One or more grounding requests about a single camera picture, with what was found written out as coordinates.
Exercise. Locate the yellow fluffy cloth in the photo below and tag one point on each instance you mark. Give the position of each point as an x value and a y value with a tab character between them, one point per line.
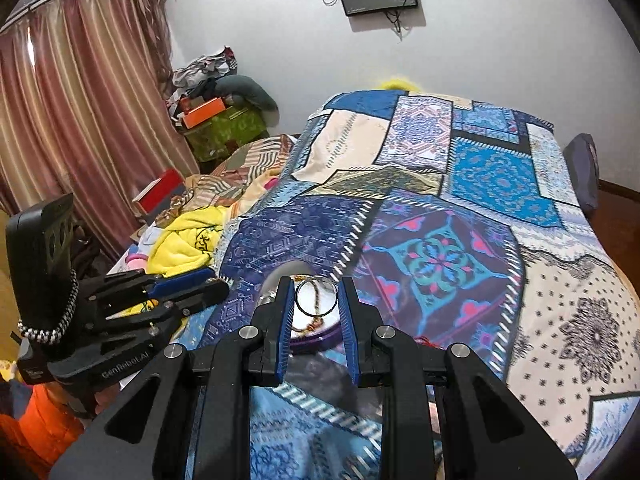
397	83

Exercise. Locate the green covered trunk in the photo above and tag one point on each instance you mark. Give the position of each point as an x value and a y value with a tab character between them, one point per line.
227	127

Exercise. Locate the person's left forearm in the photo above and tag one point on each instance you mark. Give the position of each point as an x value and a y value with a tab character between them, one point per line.
37	430

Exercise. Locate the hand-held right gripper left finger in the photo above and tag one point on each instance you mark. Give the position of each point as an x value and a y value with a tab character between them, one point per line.
285	327

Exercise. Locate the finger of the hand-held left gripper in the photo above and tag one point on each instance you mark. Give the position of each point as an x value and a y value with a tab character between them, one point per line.
200	296
182	277

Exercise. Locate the dark purple cushion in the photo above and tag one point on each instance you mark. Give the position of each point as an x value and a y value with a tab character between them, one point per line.
582	170

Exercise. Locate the tasselled curtain tie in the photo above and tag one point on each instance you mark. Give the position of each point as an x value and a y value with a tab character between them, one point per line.
150	25

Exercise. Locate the yellow fleece cloth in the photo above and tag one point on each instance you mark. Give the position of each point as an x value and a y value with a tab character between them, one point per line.
182	240

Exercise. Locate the silver bangle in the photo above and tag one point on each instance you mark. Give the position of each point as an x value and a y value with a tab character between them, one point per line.
299	305

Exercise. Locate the orange box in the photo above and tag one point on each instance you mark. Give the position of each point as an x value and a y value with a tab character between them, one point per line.
202	112

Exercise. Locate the patchwork printed bedsheet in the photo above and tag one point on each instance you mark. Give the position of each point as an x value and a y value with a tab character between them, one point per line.
480	240

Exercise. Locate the pile of clothes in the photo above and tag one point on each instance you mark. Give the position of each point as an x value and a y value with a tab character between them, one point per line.
202	67

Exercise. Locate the red box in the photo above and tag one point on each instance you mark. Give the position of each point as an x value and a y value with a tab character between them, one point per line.
160	190

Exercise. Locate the striped pink curtain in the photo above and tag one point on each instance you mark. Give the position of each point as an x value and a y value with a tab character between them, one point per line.
80	110

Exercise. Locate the purple rimmed jewelry box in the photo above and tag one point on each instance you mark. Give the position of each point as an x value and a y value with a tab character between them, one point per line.
320	342

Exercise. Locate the striped patterned blanket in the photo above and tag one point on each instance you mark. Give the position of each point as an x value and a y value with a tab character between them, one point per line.
255	165

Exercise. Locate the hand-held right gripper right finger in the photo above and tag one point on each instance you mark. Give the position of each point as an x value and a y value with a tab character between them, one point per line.
348	332

